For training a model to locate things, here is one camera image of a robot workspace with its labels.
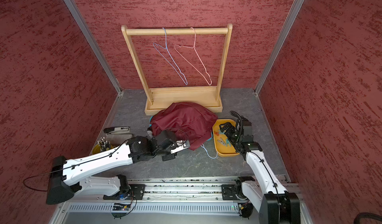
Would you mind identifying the blue wire hanger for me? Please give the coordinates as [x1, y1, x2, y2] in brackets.
[153, 28, 188, 85]
[201, 144, 218, 159]

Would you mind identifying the maroon satin shirt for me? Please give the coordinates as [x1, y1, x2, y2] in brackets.
[149, 102, 218, 150]

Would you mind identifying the pink wire hanger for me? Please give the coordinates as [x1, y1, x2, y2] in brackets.
[174, 28, 212, 86]

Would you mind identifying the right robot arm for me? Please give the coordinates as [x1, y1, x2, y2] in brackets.
[219, 117, 301, 224]

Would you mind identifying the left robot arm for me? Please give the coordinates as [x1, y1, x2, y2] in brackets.
[46, 130, 191, 205]

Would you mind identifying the yellow plastic tray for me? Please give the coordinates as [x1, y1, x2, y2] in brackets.
[212, 119, 239, 157]

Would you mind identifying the wooden clothes rack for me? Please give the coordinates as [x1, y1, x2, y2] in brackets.
[121, 24, 233, 116]

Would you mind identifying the black stapler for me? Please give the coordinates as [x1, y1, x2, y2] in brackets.
[103, 126, 130, 135]

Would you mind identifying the grey metal tin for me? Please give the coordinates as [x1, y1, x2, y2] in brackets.
[105, 133, 133, 146]

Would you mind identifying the yellow cup with tools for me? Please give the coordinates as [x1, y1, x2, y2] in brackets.
[91, 137, 114, 155]

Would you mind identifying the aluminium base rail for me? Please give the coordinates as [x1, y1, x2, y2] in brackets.
[51, 176, 263, 224]

